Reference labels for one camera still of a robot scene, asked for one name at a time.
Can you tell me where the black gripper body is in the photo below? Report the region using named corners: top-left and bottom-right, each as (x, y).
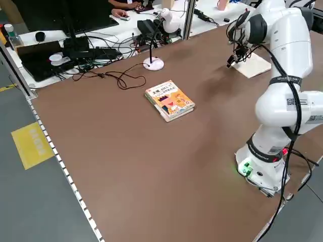
top-left (232, 44), bottom-right (251, 62)

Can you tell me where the white notebook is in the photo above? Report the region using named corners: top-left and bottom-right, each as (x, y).
top-left (230, 51), bottom-right (273, 79)

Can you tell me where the white side desk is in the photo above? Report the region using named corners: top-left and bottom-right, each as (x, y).
top-left (5, 0), bottom-right (263, 89)

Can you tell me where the pink cup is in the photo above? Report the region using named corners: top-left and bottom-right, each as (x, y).
top-left (215, 0), bottom-right (230, 11)

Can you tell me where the orange illustrated cover book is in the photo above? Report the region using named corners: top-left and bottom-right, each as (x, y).
top-left (144, 80), bottom-right (196, 119)

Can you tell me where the white desk lamp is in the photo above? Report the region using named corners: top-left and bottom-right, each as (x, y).
top-left (143, 7), bottom-right (182, 71)

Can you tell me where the black ribbed power supply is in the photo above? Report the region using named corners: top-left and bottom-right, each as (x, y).
top-left (137, 19), bottom-right (164, 42)

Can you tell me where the black keyboard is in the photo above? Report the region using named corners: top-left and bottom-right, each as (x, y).
top-left (73, 15), bottom-right (120, 35)

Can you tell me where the black box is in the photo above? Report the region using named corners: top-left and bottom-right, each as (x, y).
top-left (62, 36), bottom-right (91, 58)

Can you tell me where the white tape roll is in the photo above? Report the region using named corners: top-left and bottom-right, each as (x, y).
top-left (48, 53), bottom-right (64, 67)

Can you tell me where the black monitor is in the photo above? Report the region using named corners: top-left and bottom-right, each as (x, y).
top-left (15, 0), bottom-right (113, 33)

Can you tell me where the dark laptop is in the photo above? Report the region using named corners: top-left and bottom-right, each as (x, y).
top-left (16, 40), bottom-right (75, 83)

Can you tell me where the yellow floor sticker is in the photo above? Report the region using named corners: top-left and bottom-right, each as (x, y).
top-left (11, 122), bottom-right (55, 171)

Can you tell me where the clear bottle with white cap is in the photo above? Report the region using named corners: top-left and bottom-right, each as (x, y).
top-left (3, 24), bottom-right (21, 48)

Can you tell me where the aluminium frame post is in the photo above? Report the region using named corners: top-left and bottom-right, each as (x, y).
top-left (183, 0), bottom-right (197, 41)
top-left (0, 41), bottom-right (38, 99)

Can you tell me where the black lamp cable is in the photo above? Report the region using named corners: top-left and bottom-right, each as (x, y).
top-left (72, 63), bottom-right (147, 90)

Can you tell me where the black arm base cable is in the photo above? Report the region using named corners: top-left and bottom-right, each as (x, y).
top-left (284, 147), bottom-right (319, 194)

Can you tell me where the long black arm cable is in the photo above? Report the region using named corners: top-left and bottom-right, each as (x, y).
top-left (226, 12), bottom-right (303, 242)

